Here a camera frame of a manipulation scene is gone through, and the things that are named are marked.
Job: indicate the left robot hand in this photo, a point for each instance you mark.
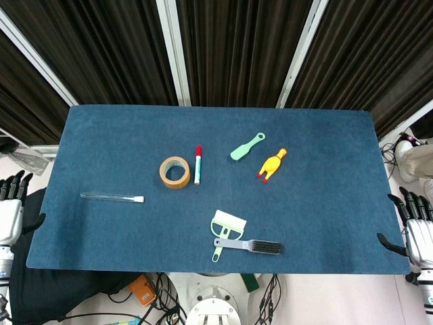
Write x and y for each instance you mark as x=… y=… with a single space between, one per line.
x=9 y=216

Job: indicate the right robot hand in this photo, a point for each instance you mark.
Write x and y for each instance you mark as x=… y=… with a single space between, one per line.
x=416 y=233

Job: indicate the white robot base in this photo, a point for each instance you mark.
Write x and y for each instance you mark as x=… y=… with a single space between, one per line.
x=216 y=299

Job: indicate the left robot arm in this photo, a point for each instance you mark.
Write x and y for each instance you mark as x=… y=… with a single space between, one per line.
x=4 y=271

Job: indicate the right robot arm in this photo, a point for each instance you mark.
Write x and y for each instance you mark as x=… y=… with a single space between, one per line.
x=425 y=291

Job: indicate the transparent plastic tube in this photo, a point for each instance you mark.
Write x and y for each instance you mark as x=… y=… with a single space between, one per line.
x=111 y=197

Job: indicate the blue felt table cover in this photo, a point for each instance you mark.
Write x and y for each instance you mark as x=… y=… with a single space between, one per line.
x=216 y=189

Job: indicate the grey plastic bag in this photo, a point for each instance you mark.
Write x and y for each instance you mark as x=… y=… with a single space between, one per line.
x=23 y=160

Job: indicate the orange box device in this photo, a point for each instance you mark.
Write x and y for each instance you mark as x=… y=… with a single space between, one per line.
x=143 y=290

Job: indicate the yellow rubber chicken toy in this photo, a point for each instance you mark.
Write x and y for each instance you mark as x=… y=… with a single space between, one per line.
x=271 y=165

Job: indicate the grey black bristle brush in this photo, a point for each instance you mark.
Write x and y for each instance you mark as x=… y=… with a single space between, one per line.
x=250 y=245

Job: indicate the brown tape roll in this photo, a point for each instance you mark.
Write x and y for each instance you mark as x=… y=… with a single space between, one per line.
x=175 y=172

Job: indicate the green block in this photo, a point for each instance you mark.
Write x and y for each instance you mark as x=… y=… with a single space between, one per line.
x=250 y=281

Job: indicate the green white squeegee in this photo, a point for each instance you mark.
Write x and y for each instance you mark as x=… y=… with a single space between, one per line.
x=226 y=227

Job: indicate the green plastic shoehorn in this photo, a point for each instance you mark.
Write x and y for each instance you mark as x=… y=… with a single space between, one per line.
x=245 y=149

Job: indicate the red capped marker pen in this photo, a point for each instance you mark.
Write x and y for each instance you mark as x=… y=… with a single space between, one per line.
x=198 y=166

